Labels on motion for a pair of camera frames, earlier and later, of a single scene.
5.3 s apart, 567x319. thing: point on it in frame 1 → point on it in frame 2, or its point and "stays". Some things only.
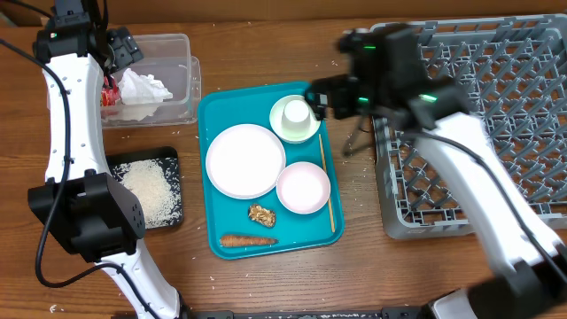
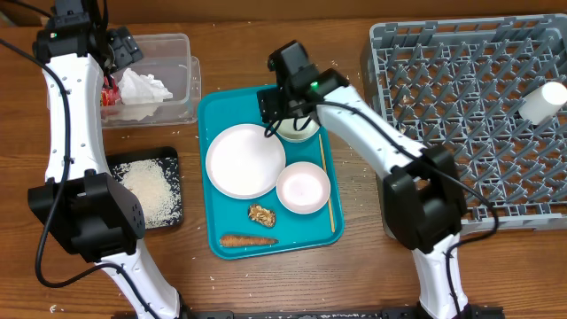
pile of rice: [158, 183] stays
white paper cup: [296, 120] → [543, 103]
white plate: [245, 161] stays
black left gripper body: [125, 51] stays
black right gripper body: [345, 100] → [276, 101]
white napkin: [140, 96] stays
